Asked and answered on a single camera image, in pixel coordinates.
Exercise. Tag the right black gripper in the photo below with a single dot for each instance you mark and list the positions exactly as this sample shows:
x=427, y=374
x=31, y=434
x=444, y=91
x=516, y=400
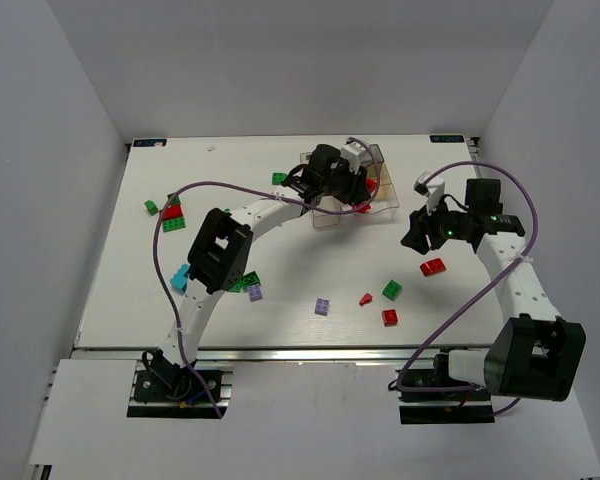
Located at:
x=425, y=229

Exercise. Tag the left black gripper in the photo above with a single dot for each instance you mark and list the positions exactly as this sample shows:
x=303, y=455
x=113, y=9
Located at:
x=353, y=186

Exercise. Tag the small red lego piece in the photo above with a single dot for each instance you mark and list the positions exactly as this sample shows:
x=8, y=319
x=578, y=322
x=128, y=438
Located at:
x=365, y=299

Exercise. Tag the red square lego brick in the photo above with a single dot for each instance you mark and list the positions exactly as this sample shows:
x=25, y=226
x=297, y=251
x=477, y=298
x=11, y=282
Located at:
x=389, y=317

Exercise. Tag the red sloped lego brick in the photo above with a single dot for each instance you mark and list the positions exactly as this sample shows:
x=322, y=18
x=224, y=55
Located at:
x=371, y=185

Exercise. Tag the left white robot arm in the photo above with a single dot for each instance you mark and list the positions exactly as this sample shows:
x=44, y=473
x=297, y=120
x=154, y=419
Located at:
x=218, y=259

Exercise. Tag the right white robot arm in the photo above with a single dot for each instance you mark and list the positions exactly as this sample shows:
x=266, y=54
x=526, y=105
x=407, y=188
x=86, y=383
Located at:
x=537, y=353

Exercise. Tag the clear front container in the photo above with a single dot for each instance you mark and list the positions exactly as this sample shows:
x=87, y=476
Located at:
x=384, y=198

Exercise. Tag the dark smoked container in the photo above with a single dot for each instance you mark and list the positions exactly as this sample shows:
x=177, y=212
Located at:
x=375, y=152

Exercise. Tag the clear long narrow container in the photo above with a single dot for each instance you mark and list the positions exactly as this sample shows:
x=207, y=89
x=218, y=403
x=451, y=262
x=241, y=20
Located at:
x=320, y=220

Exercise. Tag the green square lego right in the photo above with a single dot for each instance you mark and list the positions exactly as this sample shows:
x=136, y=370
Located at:
x=392, y=290

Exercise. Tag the green curved lego brick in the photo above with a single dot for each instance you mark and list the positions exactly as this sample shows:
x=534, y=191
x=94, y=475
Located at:
x=278, y=178

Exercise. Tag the blue label right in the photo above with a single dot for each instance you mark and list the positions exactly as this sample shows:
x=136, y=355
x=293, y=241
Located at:
x=446, y=138

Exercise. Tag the blue label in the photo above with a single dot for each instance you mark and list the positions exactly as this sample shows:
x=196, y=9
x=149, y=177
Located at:
x=149, y=143
x=446, y=138

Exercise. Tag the purple lego centre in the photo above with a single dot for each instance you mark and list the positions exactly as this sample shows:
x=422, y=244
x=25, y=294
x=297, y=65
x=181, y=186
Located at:
x=322, y=307

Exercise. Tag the purple lego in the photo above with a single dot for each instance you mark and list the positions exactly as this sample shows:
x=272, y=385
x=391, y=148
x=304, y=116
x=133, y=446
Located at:
x=254, y=292
x=322, y=307

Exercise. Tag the dark green lego brick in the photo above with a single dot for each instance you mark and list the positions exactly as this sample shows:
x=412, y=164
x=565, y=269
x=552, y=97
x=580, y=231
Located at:
x=250, y=279

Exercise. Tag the purple lego left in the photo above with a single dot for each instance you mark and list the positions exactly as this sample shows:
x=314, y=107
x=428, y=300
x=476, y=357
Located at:
x=254, y=292

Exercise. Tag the green lego with triangle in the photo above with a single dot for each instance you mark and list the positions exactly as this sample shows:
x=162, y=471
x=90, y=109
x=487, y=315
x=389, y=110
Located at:
x=174, y=199

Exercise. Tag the green lego under red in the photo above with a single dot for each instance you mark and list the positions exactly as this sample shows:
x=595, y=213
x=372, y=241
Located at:
x=174, y=224

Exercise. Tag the cyan lego brick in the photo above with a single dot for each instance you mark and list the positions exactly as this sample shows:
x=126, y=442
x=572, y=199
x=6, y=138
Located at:
x=179, y=280

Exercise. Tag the small green lego far left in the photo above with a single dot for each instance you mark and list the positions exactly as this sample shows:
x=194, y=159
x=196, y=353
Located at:
x=151, y=207

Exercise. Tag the blue label left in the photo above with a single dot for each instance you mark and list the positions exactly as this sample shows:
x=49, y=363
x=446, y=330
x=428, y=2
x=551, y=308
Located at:
x=149, y=143

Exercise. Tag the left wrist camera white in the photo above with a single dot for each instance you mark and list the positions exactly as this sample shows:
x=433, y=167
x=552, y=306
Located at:
x=356, y=155

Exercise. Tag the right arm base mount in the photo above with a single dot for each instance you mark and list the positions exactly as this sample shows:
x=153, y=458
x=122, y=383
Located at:
x=437, y=399

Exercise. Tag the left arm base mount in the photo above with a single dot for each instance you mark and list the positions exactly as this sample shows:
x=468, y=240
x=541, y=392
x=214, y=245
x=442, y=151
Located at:
x=162, y=390

